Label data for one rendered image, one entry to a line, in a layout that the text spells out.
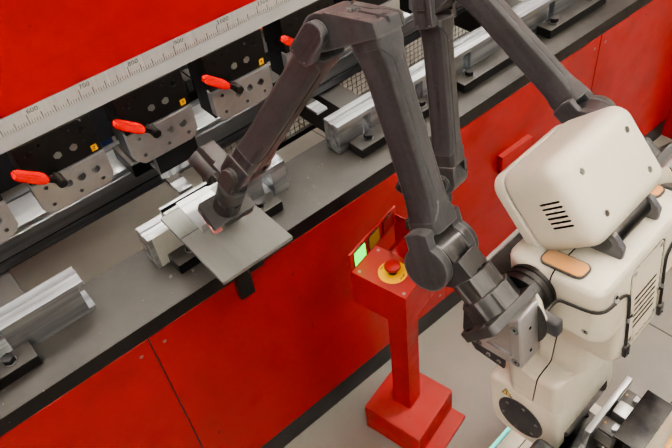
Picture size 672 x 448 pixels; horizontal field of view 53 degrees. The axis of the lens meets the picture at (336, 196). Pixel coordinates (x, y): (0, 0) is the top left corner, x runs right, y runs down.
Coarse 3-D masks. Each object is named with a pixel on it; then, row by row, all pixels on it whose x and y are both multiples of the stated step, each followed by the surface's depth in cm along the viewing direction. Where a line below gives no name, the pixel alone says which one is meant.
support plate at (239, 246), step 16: (256, 208) 151; (176, 224) 150; (192, 224) 150; (240, 224) 148; (256, 224) 148; (272, 224) 147; (192, 240) 146; (208, 240) 145; (224, 240) 145; (240, 240) 144; (256, 240) 144; (272, 240) 144; (288, 240) 144; (208, 256) 142; (224, 256) 142; (240, 256) 141; (256, 256) 141; (224, 272) 138; (240, 272) 138
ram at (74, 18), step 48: (0, 0) 106; (48, 0) 111; (96, 0) 116; (144, 0) 122; (192, 0) 128; (240, 0) 135; (0, 48) 109; (48, 48) 114; (96, 48) 120; (144, 48) 126; (192, 48) 133; (0, 96) 113; (48, 96) 119; (96, 96) 125; (0, 144) 117
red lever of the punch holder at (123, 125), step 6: (114, 120) 127; (120, 120) 127; (126, 120) 129; (114, 126) 127; (120, 126) 126; (126, 126) 127; (132, 126) 128; (138, 126) 129; (144, 126) 132; (150, 126) 133; (132, 132) 129; (138, 132) 130; (144, 132) 130; (150, 132) 132; (156, 132) 132
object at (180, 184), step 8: (120, 152) 168; (120, 160) 170; (128, 160) 165; (152, 160) 166; (128, 168) 167; (136, 168) 164; (144, 168) 166; (152, 168) 166; (136, 176) 166; (176, 176) 162; (176, 184) 159; (184, 184) 159
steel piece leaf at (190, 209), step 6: (210, 192) 157; (198, 198) 155; (204, 198) 155; (186, 204) 154; (192, 204) 154; (198, 204) 154; (186, 210) 153; (192, 210) 153; (192, 216) 151; (198, 216) 151; (198, 222) 150; (204, 222) 149; (204, 228) 147
